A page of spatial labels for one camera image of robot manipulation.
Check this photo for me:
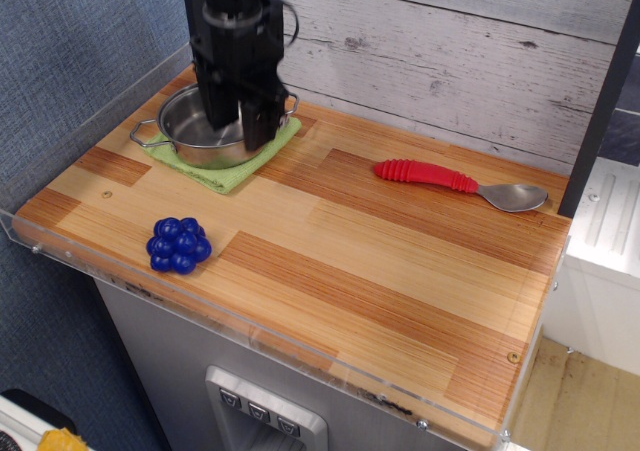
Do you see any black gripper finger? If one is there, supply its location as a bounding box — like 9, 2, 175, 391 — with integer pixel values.
198, 79, 239, 131
241, 99, 285, 151

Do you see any yellow black object corner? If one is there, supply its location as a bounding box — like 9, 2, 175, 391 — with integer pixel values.
1, 389, 91, 450

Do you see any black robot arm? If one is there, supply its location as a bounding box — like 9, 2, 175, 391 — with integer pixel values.
184, 0, 289, 151

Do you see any dark left frame post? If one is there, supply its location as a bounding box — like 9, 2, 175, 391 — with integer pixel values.
184, 0, 234, 107

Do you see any blue toy grape cluster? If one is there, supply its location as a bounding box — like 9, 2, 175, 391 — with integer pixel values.
146, 217, 213, 275

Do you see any silver dispenser button panel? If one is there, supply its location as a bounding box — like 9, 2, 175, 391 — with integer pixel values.
205, 365, 329, 450

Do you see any dark frame post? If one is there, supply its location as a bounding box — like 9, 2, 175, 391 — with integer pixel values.
184, 0, 234, 107
558, 0, 639, 218

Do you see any white toy sink counter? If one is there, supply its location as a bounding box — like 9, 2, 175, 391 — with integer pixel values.
542, 158, 639, 375

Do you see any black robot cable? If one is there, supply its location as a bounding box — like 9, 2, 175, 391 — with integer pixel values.
269, 0, 300, 50

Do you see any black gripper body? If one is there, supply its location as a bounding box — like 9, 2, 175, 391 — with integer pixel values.
206, 13, 288, 102

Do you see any green cloth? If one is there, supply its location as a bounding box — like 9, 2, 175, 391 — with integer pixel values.
145, 117, 302, 195

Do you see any red handled metal spoon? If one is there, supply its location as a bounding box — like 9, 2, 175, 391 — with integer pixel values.
373, 159, 548, 213

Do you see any stainless steel pot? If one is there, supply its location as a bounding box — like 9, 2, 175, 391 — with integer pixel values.
129, 81, 300, 170

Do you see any dark right frame post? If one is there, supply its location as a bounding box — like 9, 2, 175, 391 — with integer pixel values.
558, 0, 639, 218

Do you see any grey toy fridge cabinet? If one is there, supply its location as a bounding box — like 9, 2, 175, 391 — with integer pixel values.
97, 281, 459, 450

